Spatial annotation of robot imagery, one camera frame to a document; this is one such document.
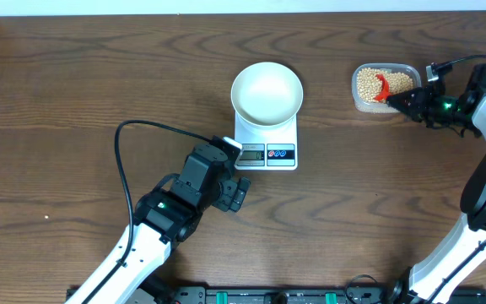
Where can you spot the white round bowl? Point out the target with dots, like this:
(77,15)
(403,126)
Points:
(267,94)

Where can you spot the white digital kitchen scale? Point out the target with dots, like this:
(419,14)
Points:
(266,149)

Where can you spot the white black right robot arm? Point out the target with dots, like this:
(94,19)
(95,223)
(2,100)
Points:
(438,278)

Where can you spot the red plastic measuring scoop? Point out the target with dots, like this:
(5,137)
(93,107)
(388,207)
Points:
(385,89)

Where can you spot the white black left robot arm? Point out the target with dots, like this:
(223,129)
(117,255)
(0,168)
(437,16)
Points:
(166,217)

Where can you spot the clear plastic food container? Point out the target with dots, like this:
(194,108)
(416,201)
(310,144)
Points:
(382,108)

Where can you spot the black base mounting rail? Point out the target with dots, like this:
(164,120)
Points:
(201,295)

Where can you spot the pile of soybeans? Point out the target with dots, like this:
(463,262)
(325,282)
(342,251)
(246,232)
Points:
(368,86)

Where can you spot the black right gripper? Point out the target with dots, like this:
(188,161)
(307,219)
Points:
(418,96)

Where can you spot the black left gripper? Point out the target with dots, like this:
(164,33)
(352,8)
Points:
(233,193)

